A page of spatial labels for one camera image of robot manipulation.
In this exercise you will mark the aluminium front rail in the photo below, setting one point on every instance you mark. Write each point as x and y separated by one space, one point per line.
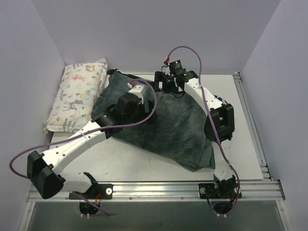
263 190

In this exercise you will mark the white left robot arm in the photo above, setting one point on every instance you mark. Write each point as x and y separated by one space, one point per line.
45 170

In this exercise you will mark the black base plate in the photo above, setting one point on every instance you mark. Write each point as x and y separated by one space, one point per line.
213 191
98 191

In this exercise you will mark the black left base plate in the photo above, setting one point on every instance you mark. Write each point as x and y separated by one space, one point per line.
98 191

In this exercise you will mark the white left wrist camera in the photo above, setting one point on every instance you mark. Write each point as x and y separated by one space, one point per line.
137 89

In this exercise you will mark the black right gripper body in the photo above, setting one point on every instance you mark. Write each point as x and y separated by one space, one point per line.
161 81

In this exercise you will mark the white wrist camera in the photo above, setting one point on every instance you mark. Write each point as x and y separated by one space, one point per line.
137 89
175 67

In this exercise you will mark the aluminium rail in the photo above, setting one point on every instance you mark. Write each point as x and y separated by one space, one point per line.
263 190
252 127

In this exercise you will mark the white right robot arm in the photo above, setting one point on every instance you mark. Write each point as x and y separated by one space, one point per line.
219 124

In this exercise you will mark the dark grey fleece pillowcase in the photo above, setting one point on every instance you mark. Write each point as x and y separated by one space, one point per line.
177 134

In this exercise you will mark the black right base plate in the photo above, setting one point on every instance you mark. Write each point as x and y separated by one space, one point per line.
213 191

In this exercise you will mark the floral animal print pillow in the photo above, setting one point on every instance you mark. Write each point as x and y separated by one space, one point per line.
80 86

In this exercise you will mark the aluminium right side rail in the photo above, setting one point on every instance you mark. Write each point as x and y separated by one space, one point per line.
252 127

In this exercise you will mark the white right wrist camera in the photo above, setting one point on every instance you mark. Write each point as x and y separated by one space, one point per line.
175 67

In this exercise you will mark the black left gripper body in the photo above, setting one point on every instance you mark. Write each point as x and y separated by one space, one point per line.
149 107

